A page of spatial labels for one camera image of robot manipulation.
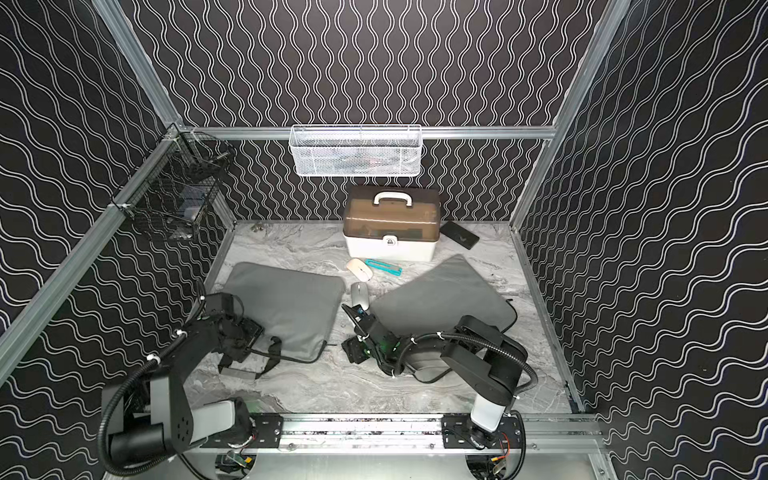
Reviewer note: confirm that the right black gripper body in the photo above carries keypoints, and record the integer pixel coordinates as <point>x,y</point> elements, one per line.
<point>359,352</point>

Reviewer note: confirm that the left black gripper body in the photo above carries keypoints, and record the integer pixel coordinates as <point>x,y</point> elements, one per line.
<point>244,347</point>

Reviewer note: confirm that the grey laptop bag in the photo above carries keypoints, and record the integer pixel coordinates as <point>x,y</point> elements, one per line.
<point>439,298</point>
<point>296,310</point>

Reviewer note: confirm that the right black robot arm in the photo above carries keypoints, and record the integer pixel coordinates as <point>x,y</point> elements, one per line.
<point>494,365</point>

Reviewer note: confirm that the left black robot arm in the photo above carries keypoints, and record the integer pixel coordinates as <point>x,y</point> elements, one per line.
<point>146,418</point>

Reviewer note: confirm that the pink computer mouse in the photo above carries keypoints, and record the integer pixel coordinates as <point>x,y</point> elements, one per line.
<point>361,271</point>

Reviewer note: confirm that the teal flat tool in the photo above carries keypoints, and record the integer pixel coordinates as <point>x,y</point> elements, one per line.
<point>384,267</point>

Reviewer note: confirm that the brown lid storage box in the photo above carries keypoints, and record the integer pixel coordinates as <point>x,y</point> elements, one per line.
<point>389,223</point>

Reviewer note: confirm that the black flat pouch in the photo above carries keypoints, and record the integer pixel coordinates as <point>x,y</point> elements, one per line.
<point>459,235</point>

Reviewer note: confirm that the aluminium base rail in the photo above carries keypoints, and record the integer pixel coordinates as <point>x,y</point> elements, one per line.
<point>419,434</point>

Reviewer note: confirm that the black wire wall basket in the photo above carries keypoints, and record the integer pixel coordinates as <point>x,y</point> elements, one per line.
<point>172,202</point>

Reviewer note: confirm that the white mesh wall basket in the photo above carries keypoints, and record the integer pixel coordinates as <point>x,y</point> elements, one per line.
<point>356,150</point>

